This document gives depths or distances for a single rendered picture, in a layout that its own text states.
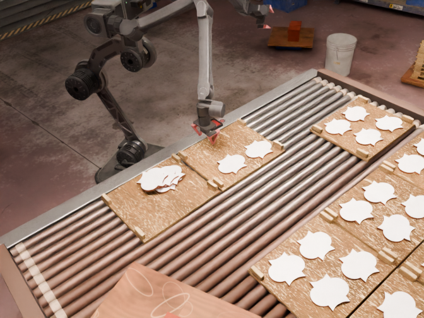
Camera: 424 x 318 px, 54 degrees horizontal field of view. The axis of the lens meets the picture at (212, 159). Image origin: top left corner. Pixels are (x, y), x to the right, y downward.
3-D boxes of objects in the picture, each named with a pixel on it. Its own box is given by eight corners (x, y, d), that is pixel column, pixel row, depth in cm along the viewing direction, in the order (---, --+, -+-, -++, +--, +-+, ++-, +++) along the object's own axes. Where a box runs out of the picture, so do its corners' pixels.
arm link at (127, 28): (207, -10, 195) (199, -19, 185) (216, 16, 193) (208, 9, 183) (127, 29, 208) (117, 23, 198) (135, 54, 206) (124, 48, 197)
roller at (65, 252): (25, 277, 163) (20, 270, 160) (335, 90, 252) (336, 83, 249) (29, 285, 160) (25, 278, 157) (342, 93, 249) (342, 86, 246)
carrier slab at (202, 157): (177, 156, 207) (176, 154, 206) (237, 122, 225) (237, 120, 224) (223, 193, 186) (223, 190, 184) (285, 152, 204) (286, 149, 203)
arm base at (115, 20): (117, 31, 212) (111, 8, 205) (130, 33, 210) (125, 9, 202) (108, 38, 207) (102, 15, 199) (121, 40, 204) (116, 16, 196)
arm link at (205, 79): (202, 11, 195) (194, 2, 185) (214, 9, 193) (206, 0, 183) (204, 101, 194) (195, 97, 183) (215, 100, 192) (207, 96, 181)
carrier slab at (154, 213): (101, 200, 187) (100, 197, 186) (173, 158, 206) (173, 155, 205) (144, 245, 166) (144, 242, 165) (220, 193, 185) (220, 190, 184)
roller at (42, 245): (16, 261, 170) (11, 254, 166) (322, 84, 258) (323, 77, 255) (20, 269, 167) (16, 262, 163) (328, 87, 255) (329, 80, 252)
